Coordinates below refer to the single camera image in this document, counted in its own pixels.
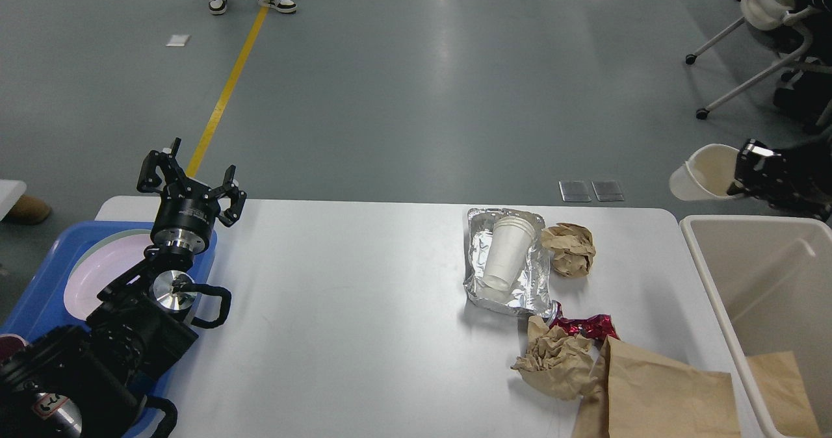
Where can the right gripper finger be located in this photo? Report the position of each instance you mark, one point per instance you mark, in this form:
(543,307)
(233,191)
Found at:
(759,172)

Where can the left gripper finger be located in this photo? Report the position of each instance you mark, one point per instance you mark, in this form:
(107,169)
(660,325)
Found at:
(161,174)
(228,189)

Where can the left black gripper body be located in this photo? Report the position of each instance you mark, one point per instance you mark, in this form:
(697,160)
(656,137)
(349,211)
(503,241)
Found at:
(185,223)

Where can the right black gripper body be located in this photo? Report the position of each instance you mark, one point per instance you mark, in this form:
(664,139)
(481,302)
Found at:
(807,171)

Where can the white paper cup front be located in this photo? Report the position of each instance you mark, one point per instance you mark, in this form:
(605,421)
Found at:
(706,175)

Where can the pink plate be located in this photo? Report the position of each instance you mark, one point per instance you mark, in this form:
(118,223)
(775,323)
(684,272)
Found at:
(82,299)

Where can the brown paper bag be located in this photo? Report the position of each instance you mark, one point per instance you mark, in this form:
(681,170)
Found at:
(781,386)

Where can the pink mug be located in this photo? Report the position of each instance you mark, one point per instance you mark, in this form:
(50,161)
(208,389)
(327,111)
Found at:
(11,344)

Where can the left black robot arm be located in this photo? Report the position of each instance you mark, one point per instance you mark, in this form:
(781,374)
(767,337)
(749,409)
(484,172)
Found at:
(95,381)

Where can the beige plastic bin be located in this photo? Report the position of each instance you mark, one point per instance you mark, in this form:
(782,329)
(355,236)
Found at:
(769,282)

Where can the person with tan boot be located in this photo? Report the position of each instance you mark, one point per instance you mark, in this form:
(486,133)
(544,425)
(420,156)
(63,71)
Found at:
(28,210)

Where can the right metal floor plate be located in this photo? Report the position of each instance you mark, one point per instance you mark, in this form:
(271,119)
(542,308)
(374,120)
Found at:
(608,191)

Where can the metal floor plate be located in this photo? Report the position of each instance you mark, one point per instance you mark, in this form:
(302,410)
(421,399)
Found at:
(575,191)
(608,191)

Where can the white side table corner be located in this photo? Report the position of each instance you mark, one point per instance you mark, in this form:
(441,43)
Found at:
(11,192)

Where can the office chair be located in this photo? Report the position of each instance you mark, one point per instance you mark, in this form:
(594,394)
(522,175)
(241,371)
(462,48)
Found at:
(797,31)

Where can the blue plastic tray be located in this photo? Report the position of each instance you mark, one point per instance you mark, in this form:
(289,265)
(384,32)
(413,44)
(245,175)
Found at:
(41,308)

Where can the left metal floor plate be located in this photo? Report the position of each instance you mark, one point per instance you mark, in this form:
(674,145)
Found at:
(575,191)

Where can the person in dark clothes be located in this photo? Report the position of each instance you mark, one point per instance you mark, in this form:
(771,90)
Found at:
(809,96)

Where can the crumpled brown paper ball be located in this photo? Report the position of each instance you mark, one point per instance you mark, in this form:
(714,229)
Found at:
(572,248)

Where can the red foil wrapper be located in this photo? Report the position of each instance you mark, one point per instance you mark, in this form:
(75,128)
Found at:
(597,327)

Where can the stacked white paper cups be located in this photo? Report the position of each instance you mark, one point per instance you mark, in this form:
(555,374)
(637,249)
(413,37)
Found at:
(511,239)

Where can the flat brown paper sheet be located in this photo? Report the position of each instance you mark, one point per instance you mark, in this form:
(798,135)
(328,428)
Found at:
(639,393)

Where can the aluminium foil tray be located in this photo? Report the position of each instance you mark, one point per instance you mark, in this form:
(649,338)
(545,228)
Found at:
(529,295)

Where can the crumpled brown paper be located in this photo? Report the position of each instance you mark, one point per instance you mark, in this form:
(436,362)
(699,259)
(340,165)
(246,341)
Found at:
(556,363)

